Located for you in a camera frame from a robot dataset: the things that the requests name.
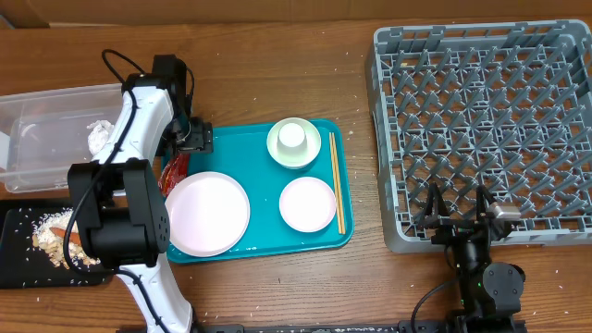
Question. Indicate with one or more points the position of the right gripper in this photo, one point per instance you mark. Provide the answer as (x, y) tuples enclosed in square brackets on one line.
[(451, 228)]

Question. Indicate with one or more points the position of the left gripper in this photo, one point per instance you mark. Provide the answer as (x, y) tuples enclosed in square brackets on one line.
[(199, 139)]

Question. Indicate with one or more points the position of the red snack wrapper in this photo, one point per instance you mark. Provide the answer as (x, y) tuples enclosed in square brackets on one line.
[(175, 171)]

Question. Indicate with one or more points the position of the large white plate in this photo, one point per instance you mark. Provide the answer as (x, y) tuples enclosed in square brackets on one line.
[(209, 213)]

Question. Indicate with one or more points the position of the white tissue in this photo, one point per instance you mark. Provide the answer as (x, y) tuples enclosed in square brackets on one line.
[(100, 133)]

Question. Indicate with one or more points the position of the orange carrot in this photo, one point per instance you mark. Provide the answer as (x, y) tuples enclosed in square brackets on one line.
[(61, 233)]

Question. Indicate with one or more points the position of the rice and peanut scraps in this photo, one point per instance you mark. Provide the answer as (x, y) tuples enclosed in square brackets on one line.
[(43, 239)]

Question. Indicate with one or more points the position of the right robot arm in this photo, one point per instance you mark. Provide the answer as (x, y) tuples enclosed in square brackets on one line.
[(490, 292)]

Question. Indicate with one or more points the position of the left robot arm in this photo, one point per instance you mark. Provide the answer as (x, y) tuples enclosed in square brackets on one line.
[(118, 209)]

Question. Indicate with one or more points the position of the grey dishwasher rack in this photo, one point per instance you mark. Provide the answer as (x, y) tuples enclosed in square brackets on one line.
[(501, 105)]

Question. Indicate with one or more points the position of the black waste tray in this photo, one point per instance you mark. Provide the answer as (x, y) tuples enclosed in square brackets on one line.
[(22, 266)]

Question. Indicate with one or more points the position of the white upturned cup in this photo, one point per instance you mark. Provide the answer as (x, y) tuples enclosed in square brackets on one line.
[(291, 136)]

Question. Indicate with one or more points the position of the pale green bowl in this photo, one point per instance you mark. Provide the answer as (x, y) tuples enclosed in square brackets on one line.
[(294, 159)]

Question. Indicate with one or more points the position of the teal plastic tray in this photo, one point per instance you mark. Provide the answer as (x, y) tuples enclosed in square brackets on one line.
[(240, 152)]

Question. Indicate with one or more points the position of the right wooden chopstick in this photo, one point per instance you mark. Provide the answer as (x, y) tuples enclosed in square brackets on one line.
[(341, 197)]

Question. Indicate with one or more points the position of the wooden chopstick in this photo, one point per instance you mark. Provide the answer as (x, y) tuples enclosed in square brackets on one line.
[(341, 197), (335, 171)]

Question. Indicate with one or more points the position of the small white plate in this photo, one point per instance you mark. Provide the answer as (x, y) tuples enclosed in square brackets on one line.
[(307, 204)]

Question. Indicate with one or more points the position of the left wooden chopstick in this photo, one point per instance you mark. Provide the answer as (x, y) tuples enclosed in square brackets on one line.
[(335, 171)]

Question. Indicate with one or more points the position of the clear plastic bin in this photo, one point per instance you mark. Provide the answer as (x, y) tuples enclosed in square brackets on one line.
[(44, 133)]

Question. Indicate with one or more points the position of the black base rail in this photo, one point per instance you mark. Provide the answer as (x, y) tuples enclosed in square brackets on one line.
[(427, 326)]

